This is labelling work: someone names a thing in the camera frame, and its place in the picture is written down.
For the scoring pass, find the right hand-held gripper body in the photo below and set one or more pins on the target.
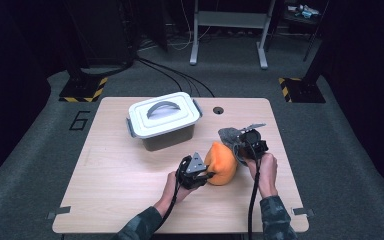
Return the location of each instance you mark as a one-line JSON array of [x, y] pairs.
[[253, 143]]

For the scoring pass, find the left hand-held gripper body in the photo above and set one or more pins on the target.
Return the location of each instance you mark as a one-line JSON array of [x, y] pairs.
[[188, 176]]

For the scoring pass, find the orange plush toy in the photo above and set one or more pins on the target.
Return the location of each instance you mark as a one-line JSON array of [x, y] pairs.
[[223, 165]]

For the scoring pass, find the grey towel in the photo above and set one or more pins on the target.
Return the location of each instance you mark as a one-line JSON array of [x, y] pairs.
[[230, 136]]

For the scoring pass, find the grey translucent storage box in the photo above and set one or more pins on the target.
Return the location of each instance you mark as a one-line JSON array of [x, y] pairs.
[[166, 140]]

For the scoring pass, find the person's left hand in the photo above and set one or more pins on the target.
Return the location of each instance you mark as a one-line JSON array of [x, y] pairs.
[[173, 193]]

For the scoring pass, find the person's right hand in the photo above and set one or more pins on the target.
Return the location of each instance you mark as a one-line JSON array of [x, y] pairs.
[[266, 176]]

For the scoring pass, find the black stand base hazard stripes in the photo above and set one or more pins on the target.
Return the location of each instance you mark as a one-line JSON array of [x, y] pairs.
[[83, 90], [301, 90]]

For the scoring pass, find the grey tape strip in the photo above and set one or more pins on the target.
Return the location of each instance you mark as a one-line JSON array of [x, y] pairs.
[[58, 211], [302, 211]]

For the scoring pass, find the dark shelf with small things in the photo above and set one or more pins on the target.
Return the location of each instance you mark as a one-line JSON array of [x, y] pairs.
[[303, 11]]

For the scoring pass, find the black cabinet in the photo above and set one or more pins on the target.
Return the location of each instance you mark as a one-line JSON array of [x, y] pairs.
[[103, 30]]

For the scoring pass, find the white metal desk frame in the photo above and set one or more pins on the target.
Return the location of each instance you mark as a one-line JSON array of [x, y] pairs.
[[230, 20]]

